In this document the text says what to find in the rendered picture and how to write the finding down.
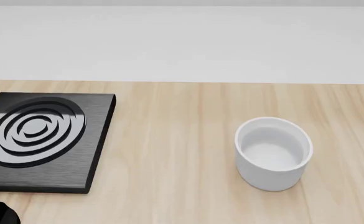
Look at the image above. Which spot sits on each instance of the black single-burner stove plate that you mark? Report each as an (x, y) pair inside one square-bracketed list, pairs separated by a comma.
[(85, 144)]

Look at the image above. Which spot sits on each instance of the white round ceramic cup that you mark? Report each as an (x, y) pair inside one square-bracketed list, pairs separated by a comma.
[(272, 170)]

